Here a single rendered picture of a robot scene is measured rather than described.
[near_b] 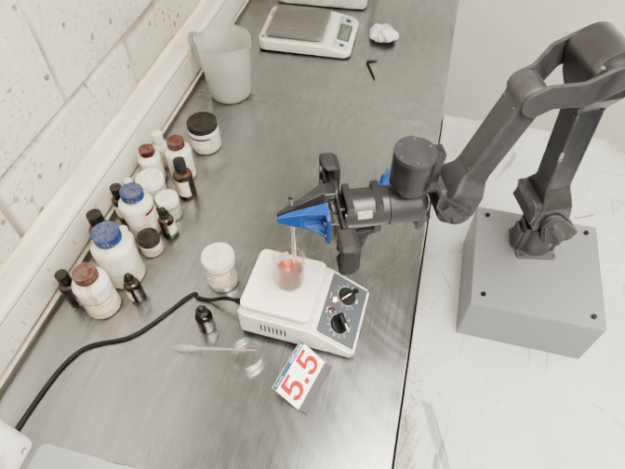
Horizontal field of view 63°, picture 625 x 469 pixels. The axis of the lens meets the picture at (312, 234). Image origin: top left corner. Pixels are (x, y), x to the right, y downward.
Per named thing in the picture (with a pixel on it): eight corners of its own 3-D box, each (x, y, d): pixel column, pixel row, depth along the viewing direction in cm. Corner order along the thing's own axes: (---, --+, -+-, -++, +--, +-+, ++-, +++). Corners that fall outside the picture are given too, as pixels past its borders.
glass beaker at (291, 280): (267, 284, 86) (263, 255, 79) (287, 262, 88) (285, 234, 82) (295, 302, 83) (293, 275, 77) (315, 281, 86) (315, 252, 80)
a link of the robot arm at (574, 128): (620, 13, 58) (565, 23, 58) (656, 49, 54) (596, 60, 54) (545, 196, 84) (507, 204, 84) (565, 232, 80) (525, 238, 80)
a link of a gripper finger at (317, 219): (330, 219, 68) (329, 246, 73) (325, 198, 70) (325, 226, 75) (278, 225, 67) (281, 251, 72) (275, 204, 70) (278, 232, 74)
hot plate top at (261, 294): (327, 265, 89) (328, 262, 88) (309, 326, 81) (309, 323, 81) (262, 250, 91) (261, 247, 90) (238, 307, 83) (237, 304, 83)
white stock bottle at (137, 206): (135, 246, 101) (117, 207, 92) (126, 223, 105) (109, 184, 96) (166, 234, 103) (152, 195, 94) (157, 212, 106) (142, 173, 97)
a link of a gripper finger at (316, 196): (325, 196, 70) (325, 224, 75) (322, 178, 73) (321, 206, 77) (275, 202, 70) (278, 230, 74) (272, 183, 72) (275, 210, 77)
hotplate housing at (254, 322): (368, 297, 94) (372, 273, 87) (352, 362, 86) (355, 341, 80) (254, 269, 98) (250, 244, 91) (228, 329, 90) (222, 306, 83)
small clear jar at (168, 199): (158, 223, 105) (152, 206, 100) (162, 206, 107) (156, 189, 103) (181, 222, 105) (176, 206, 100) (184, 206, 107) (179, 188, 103)
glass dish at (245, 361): (233, 376, 84) (232, 371, 83) (229, 346, 88) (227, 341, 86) (266, 368, 85) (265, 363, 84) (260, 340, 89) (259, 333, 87)
